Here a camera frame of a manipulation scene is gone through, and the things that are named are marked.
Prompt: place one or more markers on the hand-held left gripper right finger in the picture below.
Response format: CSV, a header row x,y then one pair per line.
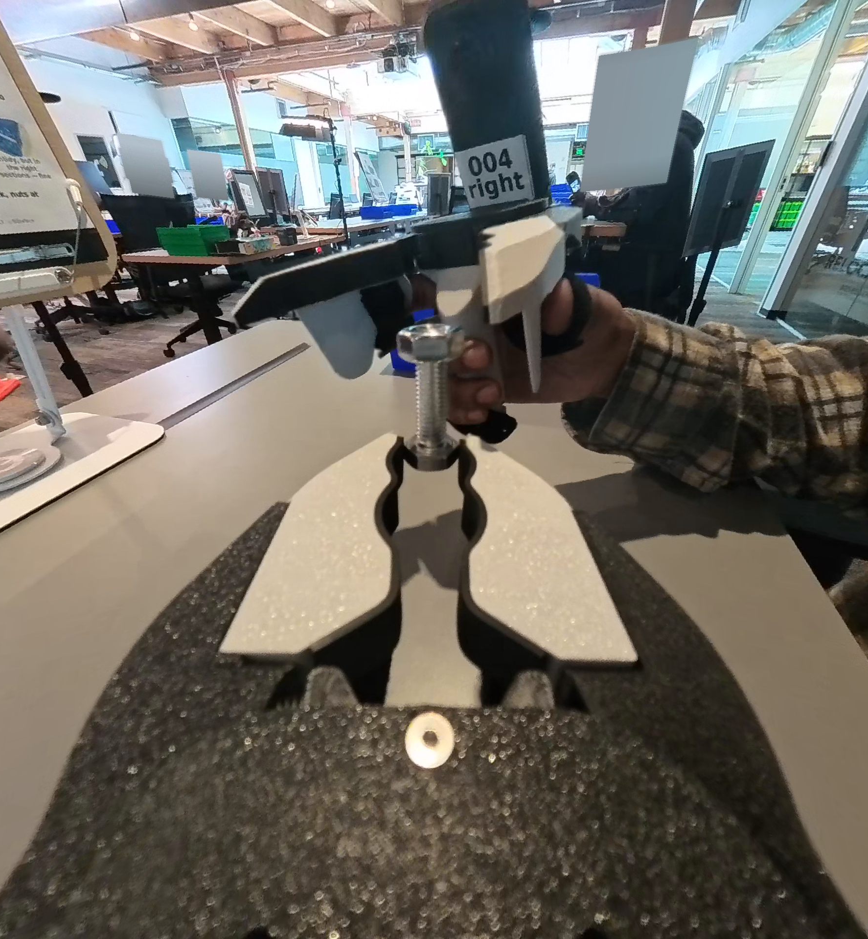
x,y
551,572

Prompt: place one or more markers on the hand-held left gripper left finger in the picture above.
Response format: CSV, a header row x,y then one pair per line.
x,y
309,572

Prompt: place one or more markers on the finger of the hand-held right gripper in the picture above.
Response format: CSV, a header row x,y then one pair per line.
x,y
522,271
316,282

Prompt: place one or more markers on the blue parts bin with divider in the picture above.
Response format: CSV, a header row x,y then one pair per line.
x,y
587,280

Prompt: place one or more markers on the silver hex nut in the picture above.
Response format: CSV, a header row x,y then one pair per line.
x,y
430,343

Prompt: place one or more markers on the silver hex bolt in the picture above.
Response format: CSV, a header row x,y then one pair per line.
x,y
430,403

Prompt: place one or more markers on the person's right forearm plaid sleeve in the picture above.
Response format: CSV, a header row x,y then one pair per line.
x,y
735,403

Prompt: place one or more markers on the person's right hand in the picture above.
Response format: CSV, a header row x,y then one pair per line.
x,y
581,367

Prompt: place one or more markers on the black computer monitor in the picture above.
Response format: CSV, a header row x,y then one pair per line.
x,y
276,192

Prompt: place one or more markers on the blue plastic bin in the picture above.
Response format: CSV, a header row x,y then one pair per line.
x,y
386,212

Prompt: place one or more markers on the monitor showing white page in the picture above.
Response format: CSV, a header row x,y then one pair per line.
x,y
247,194

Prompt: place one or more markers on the green plastic bins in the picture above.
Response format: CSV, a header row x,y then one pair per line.
x,y
192,238

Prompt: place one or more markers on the wooden desk with black legs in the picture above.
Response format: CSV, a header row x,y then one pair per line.
x,y
184,257

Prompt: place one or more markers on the black tripod light stand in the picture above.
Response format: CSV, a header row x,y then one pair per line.
x,y
305,132

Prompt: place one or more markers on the white document stand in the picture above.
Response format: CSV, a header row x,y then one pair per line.
x,y
96,440

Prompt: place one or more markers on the green lit screen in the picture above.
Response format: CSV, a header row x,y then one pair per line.
x,y
786,214

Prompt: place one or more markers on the printed instruction sheet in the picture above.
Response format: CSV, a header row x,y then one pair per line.
x,y
8,147

